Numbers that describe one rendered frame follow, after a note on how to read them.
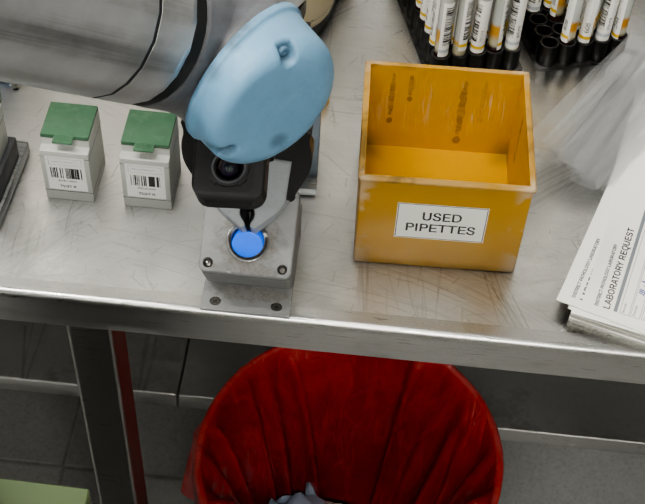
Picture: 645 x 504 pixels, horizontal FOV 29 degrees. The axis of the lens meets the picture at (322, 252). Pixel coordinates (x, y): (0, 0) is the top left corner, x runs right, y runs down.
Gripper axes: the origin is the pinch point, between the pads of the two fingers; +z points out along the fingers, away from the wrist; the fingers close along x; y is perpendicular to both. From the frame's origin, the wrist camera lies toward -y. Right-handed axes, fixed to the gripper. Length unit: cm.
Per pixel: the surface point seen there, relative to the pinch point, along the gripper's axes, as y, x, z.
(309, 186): 11.2, -3.6, 7.0
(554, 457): 43, -41, 96
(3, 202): 5.8, 20.9, 6.5
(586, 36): 31.3, -27.2, 4.8
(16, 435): 37, 41, 95
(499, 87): 17.4, -18.4, -0.4
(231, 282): 0.1, 1.4, 6.9
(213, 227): 0.8, 2.8, 1.4
